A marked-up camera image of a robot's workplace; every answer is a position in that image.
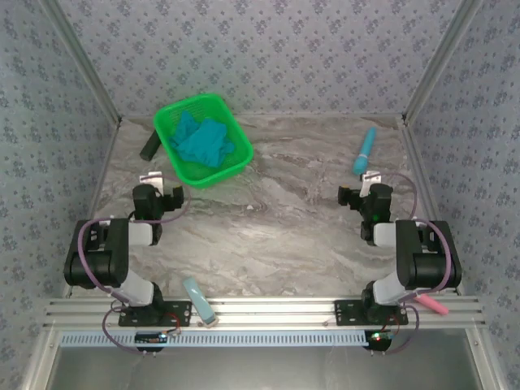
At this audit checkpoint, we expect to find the green plastic mesh basket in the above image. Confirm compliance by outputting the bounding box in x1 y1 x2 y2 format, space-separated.
153 93 254 190

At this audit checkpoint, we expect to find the blue cylindrical tube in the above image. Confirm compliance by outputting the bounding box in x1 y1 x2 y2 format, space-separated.
351 127 378 176

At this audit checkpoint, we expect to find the teal t-shirt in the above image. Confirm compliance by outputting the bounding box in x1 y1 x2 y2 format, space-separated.
169 110 236 168

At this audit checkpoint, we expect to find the black rectangular block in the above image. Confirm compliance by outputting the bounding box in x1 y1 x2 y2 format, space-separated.
139 129 162 161

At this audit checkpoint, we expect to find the light blue flat brush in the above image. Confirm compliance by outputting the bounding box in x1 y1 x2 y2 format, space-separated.
181 276 220 328

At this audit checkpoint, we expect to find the pink cylindrical tube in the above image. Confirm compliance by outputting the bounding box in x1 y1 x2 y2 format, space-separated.
414 292 450 317

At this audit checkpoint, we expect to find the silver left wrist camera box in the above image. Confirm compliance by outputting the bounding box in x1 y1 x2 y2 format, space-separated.
139 171 164 193

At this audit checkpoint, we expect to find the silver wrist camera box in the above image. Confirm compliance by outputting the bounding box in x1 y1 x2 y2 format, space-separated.
139 171 164 193
360 170 383 196

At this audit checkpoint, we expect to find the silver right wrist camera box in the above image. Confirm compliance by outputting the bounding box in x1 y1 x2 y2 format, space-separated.
360 170 383 196

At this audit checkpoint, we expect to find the aluminium table side rail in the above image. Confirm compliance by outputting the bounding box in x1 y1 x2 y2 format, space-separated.
400 115 464 297
60 119 123 300

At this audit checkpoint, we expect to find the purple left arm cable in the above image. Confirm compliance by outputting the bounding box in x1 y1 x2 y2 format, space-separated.
78 184 192 355

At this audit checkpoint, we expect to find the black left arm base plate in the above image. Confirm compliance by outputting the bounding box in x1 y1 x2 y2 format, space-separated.
118 299 193 328

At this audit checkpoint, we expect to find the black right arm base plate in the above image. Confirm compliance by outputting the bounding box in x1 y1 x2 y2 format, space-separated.
333 299 410 327

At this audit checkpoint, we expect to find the long aluminium mounting rail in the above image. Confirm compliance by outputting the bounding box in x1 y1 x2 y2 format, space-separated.
42 296 487 330

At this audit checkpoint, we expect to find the aluminium corner post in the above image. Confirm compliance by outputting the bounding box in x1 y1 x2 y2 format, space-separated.
40 0 124 126
401 0 488 125

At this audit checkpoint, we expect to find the white slotted cable duct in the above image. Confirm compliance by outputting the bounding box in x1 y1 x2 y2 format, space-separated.
58 329 373 349

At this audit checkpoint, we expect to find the aluminium frame leg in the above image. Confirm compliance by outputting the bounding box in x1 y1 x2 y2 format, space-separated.
466 327 507 390
19 327 62 390

